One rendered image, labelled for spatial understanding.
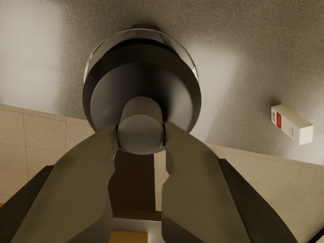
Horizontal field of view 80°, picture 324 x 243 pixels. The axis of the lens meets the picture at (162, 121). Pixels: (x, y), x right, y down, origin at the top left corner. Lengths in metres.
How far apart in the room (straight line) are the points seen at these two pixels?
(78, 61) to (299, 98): 0.49
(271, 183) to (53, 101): 2.13
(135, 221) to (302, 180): 2.01
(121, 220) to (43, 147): 1.28
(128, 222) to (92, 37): 0.55
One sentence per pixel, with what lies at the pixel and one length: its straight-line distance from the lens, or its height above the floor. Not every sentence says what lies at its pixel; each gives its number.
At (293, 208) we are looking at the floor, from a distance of 2.77.
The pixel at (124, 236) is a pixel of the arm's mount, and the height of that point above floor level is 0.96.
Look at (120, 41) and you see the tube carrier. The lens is 0.18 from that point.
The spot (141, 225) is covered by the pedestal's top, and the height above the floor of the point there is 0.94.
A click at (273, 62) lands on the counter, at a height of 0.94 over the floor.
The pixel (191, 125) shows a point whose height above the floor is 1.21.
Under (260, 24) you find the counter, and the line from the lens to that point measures 0.45.
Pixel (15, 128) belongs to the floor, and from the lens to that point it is 1.86.
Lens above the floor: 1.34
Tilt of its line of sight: 61 degrees down
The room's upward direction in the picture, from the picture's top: 173 degrees clockwise
